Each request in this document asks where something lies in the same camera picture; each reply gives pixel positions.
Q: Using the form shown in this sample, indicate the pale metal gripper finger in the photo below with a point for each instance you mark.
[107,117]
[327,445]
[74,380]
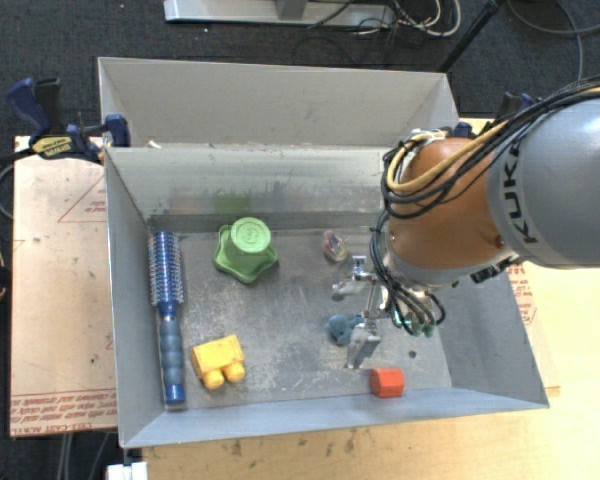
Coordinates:
[365,338]
[350,286]

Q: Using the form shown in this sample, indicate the blue-grey toy animal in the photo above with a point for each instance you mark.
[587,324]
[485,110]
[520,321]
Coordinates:
[341,328]

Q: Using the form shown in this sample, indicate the clear multicoloured plastic toy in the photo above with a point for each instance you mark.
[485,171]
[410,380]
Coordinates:
[334,246]

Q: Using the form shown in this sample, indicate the orange-red block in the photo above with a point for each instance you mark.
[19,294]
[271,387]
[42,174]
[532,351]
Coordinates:
[387,382]

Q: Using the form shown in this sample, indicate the grey metal bin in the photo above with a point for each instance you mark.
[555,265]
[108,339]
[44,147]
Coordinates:
[290,318]

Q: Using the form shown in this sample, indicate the green plastic cup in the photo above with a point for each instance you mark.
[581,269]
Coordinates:
[247,250]

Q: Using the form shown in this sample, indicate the yellow toy building block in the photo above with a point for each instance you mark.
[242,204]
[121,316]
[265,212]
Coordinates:
[216,358]

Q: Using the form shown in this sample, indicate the blue round hairbrush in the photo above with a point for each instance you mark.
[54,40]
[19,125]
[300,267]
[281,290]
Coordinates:
[167,273]

